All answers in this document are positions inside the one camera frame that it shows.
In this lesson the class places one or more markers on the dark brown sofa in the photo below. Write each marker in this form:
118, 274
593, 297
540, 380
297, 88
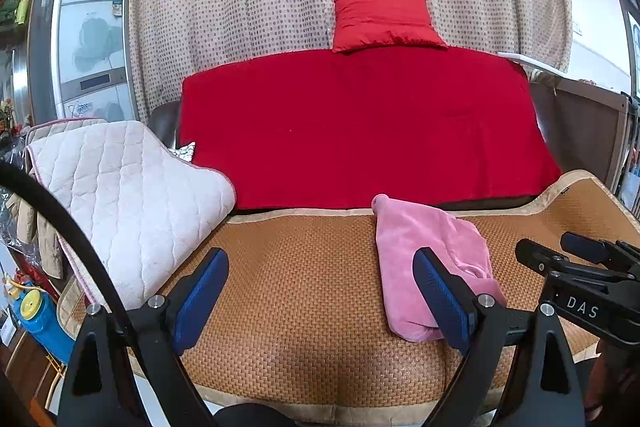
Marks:
575, 127

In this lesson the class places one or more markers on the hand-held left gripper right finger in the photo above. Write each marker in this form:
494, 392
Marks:
445, 302

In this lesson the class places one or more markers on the framed wall picture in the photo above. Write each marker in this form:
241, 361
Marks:
631, 37

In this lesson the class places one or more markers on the woven rattan mat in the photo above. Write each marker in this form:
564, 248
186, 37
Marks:
300, 307

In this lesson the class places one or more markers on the wooden crib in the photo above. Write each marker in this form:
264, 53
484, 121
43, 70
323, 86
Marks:
631, 147

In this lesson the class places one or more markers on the red pillow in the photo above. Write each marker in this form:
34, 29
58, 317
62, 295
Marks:
385, 24

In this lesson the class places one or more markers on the dark cloth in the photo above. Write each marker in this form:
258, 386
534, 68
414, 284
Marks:
260, 417

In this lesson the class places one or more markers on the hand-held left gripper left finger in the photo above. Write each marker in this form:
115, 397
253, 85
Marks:
200, 302

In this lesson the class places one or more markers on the clear plastic bag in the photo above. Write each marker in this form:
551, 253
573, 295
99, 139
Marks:
12, 207

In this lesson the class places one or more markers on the silver refrigerator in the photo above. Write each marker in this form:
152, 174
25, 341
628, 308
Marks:
95, 52

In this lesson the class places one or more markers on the artificial flowers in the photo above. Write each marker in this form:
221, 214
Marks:
7, 117

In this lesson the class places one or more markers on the white patterned cushion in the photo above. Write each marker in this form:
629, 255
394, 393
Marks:
182, 152

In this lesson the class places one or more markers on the white quilted pad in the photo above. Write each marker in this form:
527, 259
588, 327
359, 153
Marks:
130, 207

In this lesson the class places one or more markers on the person's right forearm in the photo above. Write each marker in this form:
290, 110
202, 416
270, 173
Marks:
620, 382

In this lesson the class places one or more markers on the green potted plant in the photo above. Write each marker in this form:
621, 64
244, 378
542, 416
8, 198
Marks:
20, 9

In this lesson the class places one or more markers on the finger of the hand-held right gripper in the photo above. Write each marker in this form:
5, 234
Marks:
537, 257
582, 246

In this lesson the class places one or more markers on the blue bottle with yellow cap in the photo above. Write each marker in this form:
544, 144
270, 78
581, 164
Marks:
42, 324

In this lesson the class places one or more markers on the red blanket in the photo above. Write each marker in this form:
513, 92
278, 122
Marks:
350, 132

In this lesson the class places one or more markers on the white wall socket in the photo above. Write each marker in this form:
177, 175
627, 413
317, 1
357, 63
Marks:
578, 28

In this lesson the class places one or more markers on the white board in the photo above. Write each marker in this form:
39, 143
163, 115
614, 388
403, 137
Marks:
530, 63

